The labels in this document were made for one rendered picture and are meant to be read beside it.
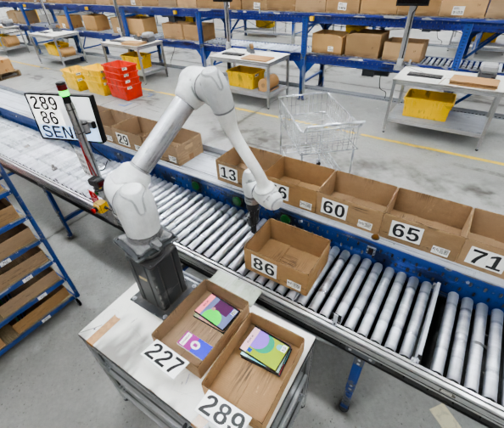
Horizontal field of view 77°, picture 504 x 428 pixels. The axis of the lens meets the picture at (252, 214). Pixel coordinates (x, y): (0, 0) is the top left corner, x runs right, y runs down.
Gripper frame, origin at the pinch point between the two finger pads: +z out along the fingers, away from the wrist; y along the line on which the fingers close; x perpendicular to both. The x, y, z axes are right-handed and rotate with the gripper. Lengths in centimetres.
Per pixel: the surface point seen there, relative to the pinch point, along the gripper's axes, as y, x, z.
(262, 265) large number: 21.9, 20.2, 1.2
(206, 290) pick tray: 46.7, 0.0, 9.1
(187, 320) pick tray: 66, 4, 10
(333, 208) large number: -28.7, 38.5, -11.6
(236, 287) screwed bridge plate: 36.0, 11.9, 10.3
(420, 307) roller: -3, 98, 10
